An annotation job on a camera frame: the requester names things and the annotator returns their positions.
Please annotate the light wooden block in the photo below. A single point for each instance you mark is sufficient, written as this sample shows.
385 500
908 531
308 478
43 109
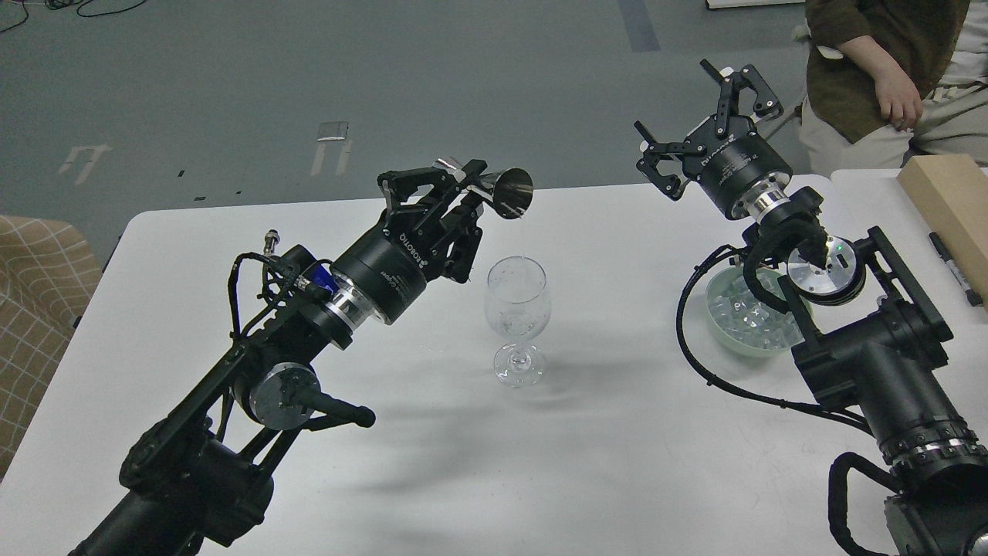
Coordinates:
950 193

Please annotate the black marker pen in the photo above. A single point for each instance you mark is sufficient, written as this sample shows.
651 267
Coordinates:
973 298

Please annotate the clear wine glass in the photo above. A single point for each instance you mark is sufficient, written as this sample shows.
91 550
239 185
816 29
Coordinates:
518 307

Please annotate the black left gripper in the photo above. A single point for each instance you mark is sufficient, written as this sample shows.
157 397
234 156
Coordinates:
392 263

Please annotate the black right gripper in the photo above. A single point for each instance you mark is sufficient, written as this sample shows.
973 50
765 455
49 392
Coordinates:
741 174

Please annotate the green bowl of ice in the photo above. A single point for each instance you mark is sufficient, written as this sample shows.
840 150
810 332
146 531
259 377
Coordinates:
742 322

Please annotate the steel cocktail jigger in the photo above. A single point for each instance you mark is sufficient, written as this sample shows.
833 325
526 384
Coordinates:
508 192

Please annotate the tan checkered chair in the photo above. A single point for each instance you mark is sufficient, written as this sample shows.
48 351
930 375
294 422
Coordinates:
48 276

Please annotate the person's bare hand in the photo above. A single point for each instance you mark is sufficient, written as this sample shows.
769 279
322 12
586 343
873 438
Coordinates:
898 99

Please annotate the silver floor plate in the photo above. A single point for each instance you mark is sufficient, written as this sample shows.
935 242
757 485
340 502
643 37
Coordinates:
332 131

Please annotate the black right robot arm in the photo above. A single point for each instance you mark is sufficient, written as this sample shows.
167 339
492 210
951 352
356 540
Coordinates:
871 337

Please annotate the person in brown jacket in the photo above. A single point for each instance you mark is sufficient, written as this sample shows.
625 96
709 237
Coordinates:
940 45

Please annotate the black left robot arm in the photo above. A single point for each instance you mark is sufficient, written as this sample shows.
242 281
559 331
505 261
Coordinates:
206 471

